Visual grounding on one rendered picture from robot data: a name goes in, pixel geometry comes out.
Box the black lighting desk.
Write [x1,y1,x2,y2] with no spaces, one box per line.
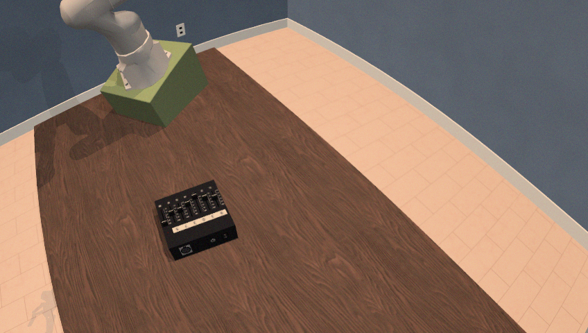
[155,180,238,260]

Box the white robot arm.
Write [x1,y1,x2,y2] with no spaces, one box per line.
[60,0,172,91]

